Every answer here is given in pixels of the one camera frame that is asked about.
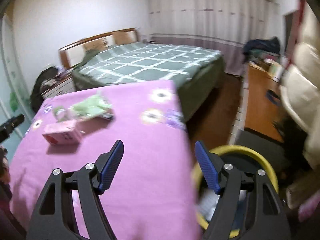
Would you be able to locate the purple white window curtain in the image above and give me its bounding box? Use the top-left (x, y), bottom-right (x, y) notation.
top-left (149, 0), bottom-right (281, 75)

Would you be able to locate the black packaging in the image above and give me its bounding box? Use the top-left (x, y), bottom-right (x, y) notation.
top-left (98, 113), bottom-right (114, 120)

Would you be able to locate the orange wooden desk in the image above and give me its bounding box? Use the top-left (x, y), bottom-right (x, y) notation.
top-left (244, 66), bottom-right (283, 144)

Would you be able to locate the pink floral hanging cloth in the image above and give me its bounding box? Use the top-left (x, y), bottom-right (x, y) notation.
top-left (298, 191), bottom-right (320, 222)

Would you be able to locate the pink floral table cloth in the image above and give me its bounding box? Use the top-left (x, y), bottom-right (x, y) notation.
top-left (10, 81), bottom-right (200, 239)

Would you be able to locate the yellow rimmed trash bin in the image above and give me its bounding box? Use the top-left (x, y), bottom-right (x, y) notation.
top-left (191, 145), bottom-right (279, 239)

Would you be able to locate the cream puffer jacket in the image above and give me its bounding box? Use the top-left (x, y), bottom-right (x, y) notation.
top-left (280, 3), bottom-right (319, 168)

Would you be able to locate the wooden bed headboard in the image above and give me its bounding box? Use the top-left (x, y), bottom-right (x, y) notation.
top-left (59, 28), bottom-right (140, 69)

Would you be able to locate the pink milk carton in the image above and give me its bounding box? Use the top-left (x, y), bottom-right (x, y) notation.
top-left (42, 120), bottom-right (82, 145)

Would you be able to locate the green checked bed quilt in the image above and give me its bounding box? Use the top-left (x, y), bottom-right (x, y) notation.
top-left (72, 42), bottom-right (226, 91)

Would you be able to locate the green plastic wrapper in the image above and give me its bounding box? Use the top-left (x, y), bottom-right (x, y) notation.
top-left (53, 93), bottom-right (114, 122)

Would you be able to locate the pile of dark clothes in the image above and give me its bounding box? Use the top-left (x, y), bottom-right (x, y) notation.
top-left (242, 36), bottom-right (280, 56)

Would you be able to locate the white bedside cabinet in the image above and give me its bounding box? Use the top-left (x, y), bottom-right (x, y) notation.
top-left (41, 76), bottom-right (75, 99)

